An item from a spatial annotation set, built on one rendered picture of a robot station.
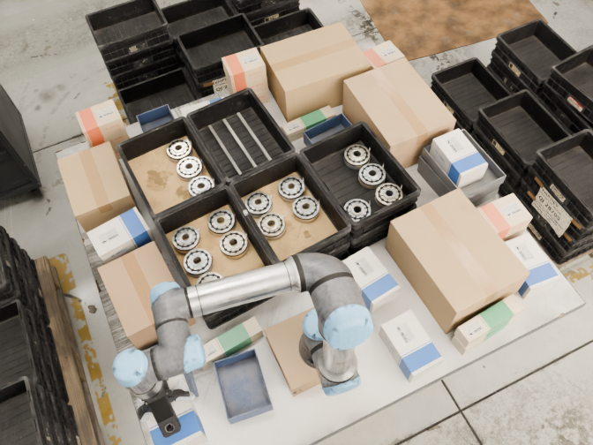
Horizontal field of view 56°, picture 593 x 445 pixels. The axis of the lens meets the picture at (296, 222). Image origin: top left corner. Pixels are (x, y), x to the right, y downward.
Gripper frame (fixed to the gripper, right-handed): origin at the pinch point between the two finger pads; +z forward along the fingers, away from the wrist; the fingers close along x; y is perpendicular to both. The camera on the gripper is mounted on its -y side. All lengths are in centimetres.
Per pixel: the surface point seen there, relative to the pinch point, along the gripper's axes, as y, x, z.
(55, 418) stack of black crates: 41, 52, 72
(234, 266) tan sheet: 47, -33, 28
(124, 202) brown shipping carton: 93, -5, 28
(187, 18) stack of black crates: 241, -74, 72
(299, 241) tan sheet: 46, -59, 28
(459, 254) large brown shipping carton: 13, -104, 21
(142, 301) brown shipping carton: 47, 0, 25
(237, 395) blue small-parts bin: 8.2, -16.9, 40.5
